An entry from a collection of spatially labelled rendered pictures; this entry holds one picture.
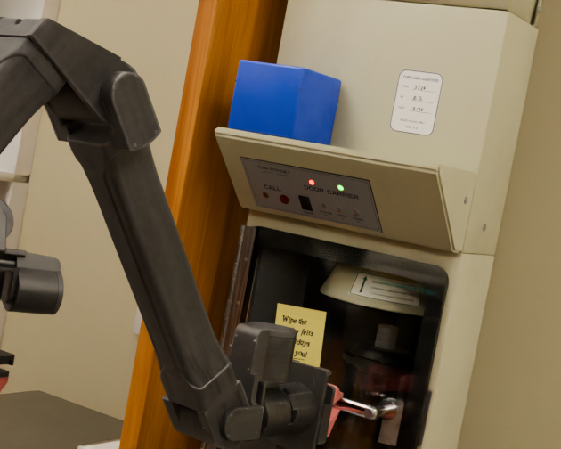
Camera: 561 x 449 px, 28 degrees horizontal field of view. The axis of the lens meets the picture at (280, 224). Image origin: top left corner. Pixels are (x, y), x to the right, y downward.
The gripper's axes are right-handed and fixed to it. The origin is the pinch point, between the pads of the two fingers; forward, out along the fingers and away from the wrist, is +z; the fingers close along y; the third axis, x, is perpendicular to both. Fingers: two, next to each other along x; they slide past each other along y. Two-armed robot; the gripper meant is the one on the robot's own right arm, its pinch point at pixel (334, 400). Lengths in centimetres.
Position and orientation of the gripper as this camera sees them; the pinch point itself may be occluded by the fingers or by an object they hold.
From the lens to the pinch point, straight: 141.0
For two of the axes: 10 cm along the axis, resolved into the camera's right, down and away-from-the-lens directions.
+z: 5.3, 0.6, 8.4
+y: 1.8, -9.8, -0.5
